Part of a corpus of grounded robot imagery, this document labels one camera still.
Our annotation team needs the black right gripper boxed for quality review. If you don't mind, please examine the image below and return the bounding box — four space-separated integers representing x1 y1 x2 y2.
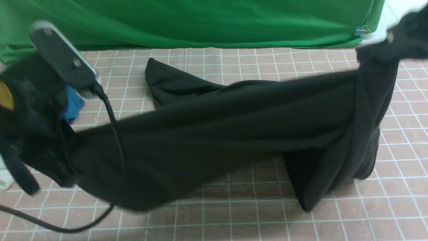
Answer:
356 5 428 64

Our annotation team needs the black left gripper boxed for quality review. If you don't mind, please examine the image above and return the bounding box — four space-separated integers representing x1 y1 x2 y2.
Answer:
1 54 79 195

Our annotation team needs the dark gray long-sleeved shirt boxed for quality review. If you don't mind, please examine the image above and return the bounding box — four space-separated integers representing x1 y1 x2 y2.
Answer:
50 50 400 213

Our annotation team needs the blue shirt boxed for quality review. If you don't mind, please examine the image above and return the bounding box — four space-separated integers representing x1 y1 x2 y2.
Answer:
60 86 85 123

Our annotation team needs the blue binder clip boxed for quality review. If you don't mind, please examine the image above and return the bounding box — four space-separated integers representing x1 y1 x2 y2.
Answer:
353 25 370 39

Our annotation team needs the white folded cloth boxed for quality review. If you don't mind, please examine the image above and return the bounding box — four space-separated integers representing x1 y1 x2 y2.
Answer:
0 156 15 191

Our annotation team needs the green backdrop cloth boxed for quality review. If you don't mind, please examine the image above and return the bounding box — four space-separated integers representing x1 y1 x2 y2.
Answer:
0 0 384 64

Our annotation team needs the pink grid tablecloth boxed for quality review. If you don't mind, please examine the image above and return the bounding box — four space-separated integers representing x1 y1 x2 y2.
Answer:
1 48 428 241

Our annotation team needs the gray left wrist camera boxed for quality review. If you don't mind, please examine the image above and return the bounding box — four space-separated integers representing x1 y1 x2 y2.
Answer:
29 20 103 98

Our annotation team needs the black left camera cable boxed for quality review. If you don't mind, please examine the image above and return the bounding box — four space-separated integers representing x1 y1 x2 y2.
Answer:
0 85 127 234

